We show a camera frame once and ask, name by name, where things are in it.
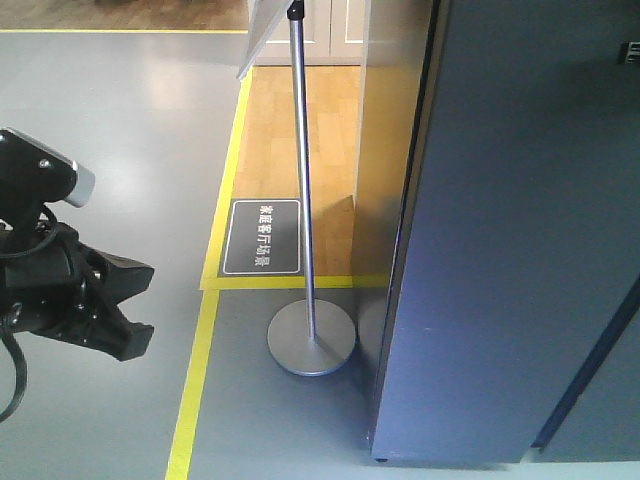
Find dark grey fridge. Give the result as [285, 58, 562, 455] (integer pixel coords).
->
[370, 1, 639, 467]

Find silver sign stand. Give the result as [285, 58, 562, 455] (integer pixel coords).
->
[237, 1, 357, 377]

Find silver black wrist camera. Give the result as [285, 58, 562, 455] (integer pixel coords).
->
[1, 128, 95, 208]

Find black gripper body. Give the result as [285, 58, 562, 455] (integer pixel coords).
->
[1, 221, 108, 345]

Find black floor sign sticker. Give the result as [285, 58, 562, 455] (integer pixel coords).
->
[220, 198, 301, 276]

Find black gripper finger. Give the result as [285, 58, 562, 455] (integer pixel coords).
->
[64, 308, 154, 361]
[83, 248, 155, 310]

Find black cable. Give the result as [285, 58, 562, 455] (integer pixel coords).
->
[0, 204, 59, 424]

